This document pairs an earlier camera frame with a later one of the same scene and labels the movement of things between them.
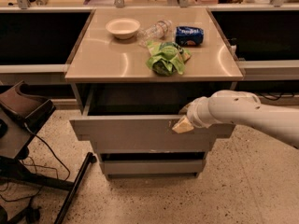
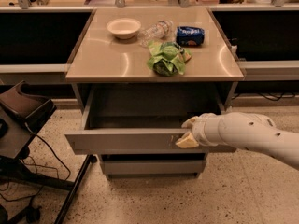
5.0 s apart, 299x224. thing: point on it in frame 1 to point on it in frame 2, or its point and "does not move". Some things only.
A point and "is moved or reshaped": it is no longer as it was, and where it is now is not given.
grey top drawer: [138, 117] is moved or reshaped
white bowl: [123, 28] does not move
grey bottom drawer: [153, 166] does not move
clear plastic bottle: [153, 33] does not move
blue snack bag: [189, 35] does not move
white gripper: [194, 113] to [202, 130]
